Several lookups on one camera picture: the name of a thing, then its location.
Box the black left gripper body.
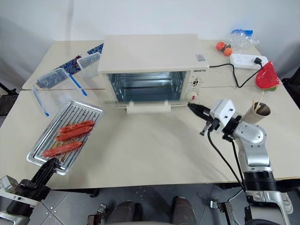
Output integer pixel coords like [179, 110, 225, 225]
[18, 178, 51, 201]

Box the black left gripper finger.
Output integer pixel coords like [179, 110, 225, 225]
[31, 158, 61, 186]

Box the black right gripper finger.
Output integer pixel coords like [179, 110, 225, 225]
[191, 108, 211, 120]
[187, 103, 210, 113]

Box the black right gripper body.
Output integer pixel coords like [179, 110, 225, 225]
[199, 108, 223, 136]

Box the silver ribbed baking tray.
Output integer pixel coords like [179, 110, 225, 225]
[26, 100, 105, 176]

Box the red sausage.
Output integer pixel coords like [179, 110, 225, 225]
[58, 120, 95, 133]
[55, 126, 93, 142]
[42, 141, 83, 158]

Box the cream toaster oven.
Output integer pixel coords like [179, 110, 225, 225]
[97, 34, 210, 104]

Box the brown paper cup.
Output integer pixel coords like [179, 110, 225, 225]
[243, 101, 271, 124]

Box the white power strip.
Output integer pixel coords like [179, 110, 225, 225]
[229, 53, 269, 70]

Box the watermelon slice toy on stick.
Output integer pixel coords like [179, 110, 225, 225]
[255, 60, 281, 104]

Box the clear plastic bag blue strip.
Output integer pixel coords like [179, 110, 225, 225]
[229, 29, 260, 51]

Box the dark rounded shape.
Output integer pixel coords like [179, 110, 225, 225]
[112, 200, 143, 225]
[172, 196, 195, 225]

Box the clear container with blue clips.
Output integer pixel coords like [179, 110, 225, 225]
[31, 67, 88, 117]

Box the white sneaker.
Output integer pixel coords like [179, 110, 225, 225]
[280, 187, 294, 214]

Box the white mesh basket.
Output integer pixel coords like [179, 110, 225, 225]
[76, 52, 102, 78]

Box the blue patterned cloth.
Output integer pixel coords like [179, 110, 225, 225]
[55, 43, 105, 76]

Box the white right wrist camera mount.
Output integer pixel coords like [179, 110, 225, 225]
[209, 98, 236, 125]

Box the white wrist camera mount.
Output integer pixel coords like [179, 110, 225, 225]
[209, 98, 236, 125]
[0, 175, 39, 207]

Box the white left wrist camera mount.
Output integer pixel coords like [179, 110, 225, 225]
[0, 175, 39, 207]

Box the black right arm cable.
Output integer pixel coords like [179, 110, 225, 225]
[207, 126, 249, 195]

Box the glass oven door cream handle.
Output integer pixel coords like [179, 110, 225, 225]
[104, 99, 191, 115]

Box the black oven power cable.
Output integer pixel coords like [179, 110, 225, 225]
[209, 57, 263, 89]

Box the metal floor bracket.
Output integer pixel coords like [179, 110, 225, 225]
[209, 198, 235, 225]
[87, 202, 108, 225]

